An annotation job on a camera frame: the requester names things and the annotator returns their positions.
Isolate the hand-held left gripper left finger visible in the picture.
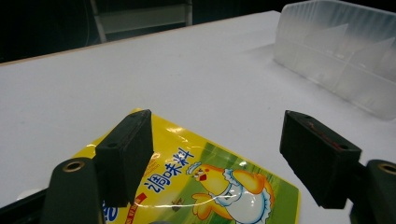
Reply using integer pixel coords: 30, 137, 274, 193
40, 108, 155, 224

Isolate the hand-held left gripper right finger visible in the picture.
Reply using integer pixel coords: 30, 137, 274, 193
279, 109, 396, 224

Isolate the yellow seasoning packet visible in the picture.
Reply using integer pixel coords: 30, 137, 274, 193
72, 107, 302, 224

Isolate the translucent plastic divided bin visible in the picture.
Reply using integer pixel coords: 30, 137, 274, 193
273, 0, 396, 121

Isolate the metal stand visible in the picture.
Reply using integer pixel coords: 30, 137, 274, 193
89, 0, 194, 44

